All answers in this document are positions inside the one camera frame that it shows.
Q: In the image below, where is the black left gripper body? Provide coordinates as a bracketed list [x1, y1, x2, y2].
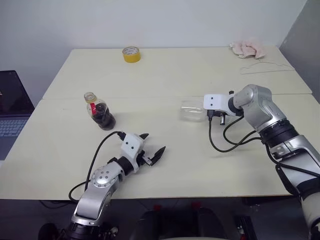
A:
[136, 149, 154, 168]

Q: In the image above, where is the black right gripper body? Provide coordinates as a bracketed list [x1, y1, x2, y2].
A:
[212, 109, 228, 126]

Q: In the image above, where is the clear plastic cup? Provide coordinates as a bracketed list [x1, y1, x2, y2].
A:
[179, 99, 210, 123]

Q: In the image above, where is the cola bottle with dark liquid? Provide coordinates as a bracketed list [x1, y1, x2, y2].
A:
[83, 91, 117, 131]

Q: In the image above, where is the pink crumpled cloth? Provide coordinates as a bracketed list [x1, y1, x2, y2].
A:
[228, 37, 267, 60]

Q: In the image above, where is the yellow tape roll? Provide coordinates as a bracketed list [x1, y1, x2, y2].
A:
[122, 45, 142, 64]

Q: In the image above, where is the black round knob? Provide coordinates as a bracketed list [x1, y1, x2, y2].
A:
[38, 222, 61, 240]

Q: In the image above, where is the grey laptop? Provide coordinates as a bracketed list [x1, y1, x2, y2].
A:
[0, 70, 35, 161]

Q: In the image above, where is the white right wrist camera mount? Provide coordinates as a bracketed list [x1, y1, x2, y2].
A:
[203, 93, 241, 117]

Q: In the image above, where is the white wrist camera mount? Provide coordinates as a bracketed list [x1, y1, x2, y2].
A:
[203, 93, 241, 117]
[120, 133, 146, 175]

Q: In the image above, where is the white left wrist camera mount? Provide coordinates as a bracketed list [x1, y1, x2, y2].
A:
[120, 133, 146, 175]

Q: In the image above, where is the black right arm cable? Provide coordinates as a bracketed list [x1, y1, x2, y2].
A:
[206, 109, 320, 180]

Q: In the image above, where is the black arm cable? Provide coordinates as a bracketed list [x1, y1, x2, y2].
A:
[206, 109, 320, 180]
[68, 130, 126, 202]

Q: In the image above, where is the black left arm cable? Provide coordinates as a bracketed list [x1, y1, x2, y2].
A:
[68, 130, 126, 202]

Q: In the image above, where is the white wire clothes hanger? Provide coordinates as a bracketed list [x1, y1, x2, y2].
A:
[239, 59, 296, 75]

